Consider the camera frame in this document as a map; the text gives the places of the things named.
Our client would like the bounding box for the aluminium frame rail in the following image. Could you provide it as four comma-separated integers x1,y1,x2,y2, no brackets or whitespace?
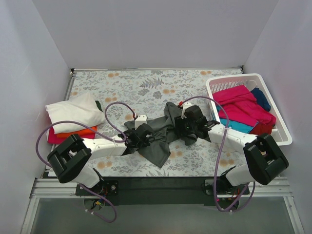
20,73,81,234

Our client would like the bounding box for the floral patterned table mat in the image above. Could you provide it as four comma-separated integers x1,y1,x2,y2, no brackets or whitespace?
67,69,246,177

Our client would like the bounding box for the teal t shirt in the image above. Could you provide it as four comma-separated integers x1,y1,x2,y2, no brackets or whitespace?
216,106,254,134

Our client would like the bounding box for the folded magenta t shirt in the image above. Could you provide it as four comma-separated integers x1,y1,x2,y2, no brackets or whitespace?
47,127,95,145

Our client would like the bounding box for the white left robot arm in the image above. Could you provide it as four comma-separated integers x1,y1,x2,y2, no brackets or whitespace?
47,123,155,195

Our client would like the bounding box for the dark red t shirt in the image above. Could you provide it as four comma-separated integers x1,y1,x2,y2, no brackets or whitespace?
249,123,273,135

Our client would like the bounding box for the folded orange t shirt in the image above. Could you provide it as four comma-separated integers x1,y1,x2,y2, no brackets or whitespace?
56,128,95,138

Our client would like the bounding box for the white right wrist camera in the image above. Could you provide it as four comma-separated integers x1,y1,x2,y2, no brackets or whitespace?
178,101,192,119

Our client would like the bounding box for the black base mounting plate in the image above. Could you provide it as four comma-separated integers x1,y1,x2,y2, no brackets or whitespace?
75,176,249,207

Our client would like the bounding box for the folded white t shirt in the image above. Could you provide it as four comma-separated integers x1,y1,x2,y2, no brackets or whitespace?
45,92,105,134

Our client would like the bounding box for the navy blue t shirt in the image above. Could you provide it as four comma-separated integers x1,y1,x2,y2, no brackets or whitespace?
251,87,271,112

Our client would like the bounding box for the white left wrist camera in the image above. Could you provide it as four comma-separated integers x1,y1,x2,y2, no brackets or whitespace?
135,115,147,129

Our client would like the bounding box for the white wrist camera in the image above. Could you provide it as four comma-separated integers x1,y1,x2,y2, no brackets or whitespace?
135,115,147,129
178,101,192,119

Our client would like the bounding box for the white plastic laundry basket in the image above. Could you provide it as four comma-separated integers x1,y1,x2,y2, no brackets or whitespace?
206,73,293,146

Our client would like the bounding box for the pink t shirt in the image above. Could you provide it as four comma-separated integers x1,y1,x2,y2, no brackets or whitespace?
213,85,276,127

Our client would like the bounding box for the folded dark green t shirt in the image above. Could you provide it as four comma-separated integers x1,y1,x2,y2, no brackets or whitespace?
95,100,103,112

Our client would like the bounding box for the grey t shirt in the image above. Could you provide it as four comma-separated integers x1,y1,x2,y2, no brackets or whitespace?
138,102,197,168

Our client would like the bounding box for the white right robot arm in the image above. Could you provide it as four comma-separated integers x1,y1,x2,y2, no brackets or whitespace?
175,102,289,194

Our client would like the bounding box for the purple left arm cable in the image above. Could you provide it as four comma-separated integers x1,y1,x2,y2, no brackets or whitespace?
36,101,136,223

